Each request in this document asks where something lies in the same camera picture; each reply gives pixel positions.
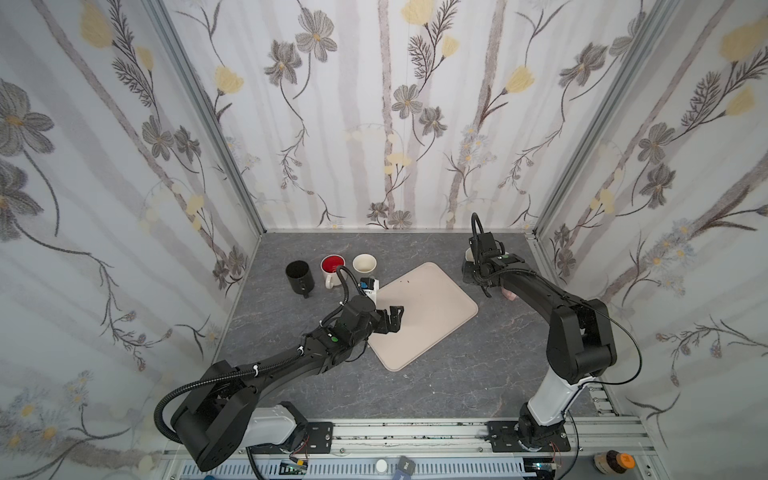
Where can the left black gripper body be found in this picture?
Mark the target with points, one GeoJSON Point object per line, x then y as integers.
{"type": "Point", "coordinates": [384, 318]}

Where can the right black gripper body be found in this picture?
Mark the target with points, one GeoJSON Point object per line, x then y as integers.
{"type": "Point", "coordinates": [486, 260]}

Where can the pink mug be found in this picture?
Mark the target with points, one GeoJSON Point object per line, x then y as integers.
{"type": "Point", "coordinates": [509, 295]}

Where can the grey mug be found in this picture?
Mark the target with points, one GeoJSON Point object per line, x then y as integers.
{"type": "Point", "coordinates": [365, 266]}

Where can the white mug red inside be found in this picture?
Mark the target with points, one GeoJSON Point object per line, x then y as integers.
{"type": "Point", "coordinates": [329, 267]}

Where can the black mug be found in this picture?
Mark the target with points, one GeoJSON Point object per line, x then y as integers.
{"type": "Point", "coordinates": [300, 277]}

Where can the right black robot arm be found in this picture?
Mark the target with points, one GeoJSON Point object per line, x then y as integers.
{"type": "Point", "coordinates": [579, 350]}

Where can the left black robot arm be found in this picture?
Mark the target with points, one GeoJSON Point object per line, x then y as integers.
{"type": "Point", "coordinates": [211, 417]}

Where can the beige plastic tray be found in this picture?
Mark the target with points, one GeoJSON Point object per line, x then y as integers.
{"type": "Point", "coordinates": [434, 307]}

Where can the orange capped roll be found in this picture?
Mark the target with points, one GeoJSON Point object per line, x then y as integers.
{"type": "Point", "coordinates": [613, 462]}

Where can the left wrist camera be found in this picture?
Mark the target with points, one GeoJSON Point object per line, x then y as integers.
{"type": "Point", "coordinates": [369, 286]}

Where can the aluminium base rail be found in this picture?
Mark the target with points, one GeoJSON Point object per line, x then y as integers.
{"type": "Point", "coordinates": [436, 449]}

